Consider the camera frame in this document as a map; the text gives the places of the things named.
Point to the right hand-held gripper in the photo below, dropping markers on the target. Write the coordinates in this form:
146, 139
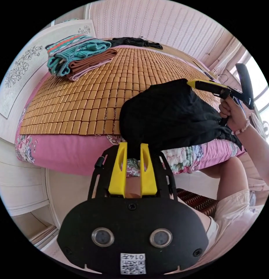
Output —
228, 92

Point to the brown patterned rug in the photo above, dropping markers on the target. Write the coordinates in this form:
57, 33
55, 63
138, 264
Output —
197, 201

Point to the black long pants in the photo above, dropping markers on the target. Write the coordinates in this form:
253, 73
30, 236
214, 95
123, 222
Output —
169, 117

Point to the person's body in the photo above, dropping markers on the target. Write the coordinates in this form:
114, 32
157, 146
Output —
230, 209

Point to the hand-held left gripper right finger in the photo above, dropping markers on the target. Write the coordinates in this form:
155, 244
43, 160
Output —
148, 174

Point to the pile of clothes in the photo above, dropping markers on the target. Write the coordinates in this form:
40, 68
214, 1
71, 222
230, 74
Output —
80, 58

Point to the white bedside cabinet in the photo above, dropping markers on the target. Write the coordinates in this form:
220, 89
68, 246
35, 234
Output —
19, 181

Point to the white headboard with flower drawing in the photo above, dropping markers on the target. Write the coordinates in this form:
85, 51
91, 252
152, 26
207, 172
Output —
27, 72

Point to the black garment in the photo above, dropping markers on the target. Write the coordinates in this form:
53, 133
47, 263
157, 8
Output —
134, 41

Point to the bed with woven mat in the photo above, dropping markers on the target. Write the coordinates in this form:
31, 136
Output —
82, 98

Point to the person's right hand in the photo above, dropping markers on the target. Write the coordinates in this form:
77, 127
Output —
234, 117

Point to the person's right forearm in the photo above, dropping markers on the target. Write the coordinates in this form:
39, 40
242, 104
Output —
258, 150

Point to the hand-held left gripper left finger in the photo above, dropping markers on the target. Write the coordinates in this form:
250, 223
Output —
117, 174

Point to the window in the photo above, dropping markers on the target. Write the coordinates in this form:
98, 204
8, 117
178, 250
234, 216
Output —
259, 87

